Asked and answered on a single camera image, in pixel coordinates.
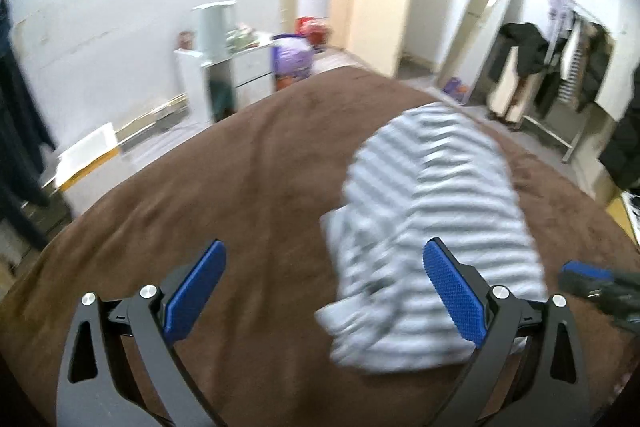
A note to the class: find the red bag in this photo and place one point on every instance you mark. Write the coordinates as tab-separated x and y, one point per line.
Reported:
312	32

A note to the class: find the black hanging garment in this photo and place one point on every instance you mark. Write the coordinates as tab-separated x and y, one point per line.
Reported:
549	92

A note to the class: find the black jacket on suitcase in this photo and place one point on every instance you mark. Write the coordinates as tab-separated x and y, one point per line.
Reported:
522	47

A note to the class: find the grey striped hanging garment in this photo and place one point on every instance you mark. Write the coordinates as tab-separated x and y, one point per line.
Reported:
572	72

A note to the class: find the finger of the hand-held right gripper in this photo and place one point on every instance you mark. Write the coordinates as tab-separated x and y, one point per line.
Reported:
600	284

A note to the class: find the dark hanging clothes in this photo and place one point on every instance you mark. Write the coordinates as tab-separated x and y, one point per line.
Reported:
17	132

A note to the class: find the black hanging puffer jacket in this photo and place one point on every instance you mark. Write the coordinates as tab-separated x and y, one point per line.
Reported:
595	67

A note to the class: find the pale green appliance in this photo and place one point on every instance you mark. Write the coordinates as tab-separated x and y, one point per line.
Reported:
212	29

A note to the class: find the grey striped sweater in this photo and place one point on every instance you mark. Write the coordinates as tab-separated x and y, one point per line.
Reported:
440	187

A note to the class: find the white cabinet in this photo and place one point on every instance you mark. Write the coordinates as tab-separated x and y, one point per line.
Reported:
195	82

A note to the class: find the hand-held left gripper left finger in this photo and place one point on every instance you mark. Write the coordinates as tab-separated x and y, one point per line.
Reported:
195	287

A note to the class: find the beige suitcase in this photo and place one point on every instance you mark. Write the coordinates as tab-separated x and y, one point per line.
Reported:
507	97

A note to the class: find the cream framed standing mirror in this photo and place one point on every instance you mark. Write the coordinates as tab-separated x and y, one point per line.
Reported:
482	17

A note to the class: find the brown blanket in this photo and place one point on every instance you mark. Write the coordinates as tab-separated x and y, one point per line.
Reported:
225	167

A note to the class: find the flat white yellow box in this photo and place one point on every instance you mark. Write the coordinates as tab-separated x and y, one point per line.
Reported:
85	154

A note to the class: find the white clothes rack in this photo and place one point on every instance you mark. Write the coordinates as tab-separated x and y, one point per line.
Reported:
555	132

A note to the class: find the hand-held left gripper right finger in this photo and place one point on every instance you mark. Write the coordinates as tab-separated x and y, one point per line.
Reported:
455	292

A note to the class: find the black long hanging coat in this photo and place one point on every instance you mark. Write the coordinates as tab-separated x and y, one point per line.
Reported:
625	142

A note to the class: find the purple plastic bag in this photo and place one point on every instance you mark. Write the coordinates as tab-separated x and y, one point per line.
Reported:
292	62

